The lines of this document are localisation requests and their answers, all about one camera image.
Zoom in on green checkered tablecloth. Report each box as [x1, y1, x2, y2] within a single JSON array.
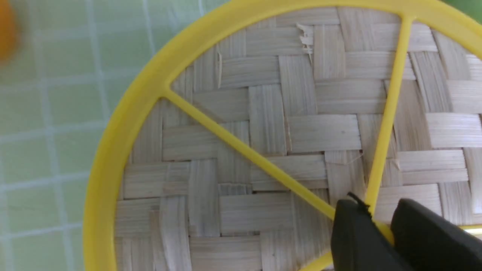
[[1, 0, 224, 271]]

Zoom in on orange plastic pear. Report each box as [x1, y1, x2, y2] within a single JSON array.
[[0, 0, 18, 63]]

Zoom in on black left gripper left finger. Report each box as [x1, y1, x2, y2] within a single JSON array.
[[331, 192, 412, 271]]

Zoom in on yellow woven bamboo steamer lid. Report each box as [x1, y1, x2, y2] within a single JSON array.
[[83, 0, 481, 271]]

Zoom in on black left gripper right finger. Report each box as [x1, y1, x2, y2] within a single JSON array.
[[390, 198, 482, 271]]

